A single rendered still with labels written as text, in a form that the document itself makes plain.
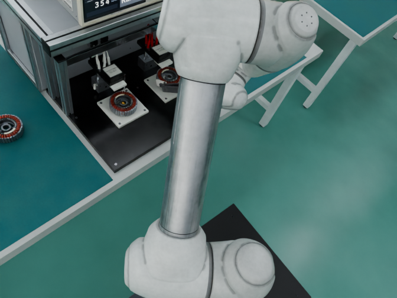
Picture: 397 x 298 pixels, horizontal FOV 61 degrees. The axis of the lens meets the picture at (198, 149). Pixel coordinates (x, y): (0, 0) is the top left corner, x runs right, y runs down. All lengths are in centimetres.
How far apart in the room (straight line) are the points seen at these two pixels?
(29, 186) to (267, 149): 168
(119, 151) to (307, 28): 87
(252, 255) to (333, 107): 232
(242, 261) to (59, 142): 84
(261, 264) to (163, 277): 24
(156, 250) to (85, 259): 115
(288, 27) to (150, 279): 64
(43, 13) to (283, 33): 85
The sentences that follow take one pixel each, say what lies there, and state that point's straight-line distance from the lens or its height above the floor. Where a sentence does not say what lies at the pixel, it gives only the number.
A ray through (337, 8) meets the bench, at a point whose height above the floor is 75.
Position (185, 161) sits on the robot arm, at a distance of 75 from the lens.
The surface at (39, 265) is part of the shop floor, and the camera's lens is 200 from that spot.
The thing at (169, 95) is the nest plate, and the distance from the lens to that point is 151.
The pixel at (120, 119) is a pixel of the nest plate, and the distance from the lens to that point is 141.
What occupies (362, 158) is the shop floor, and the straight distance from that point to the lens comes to 290.
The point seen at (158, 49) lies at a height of 92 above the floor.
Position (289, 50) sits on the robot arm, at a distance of 72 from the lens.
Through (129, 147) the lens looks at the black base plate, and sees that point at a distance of 134.
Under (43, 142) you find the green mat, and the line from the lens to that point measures 140.
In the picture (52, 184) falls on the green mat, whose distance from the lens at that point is 130.
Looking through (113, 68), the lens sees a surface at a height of 92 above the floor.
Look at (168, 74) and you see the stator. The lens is 153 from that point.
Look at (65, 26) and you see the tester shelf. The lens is 126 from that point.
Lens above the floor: 190
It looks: 55 degrees down
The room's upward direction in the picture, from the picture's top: 22 degrees clockwise
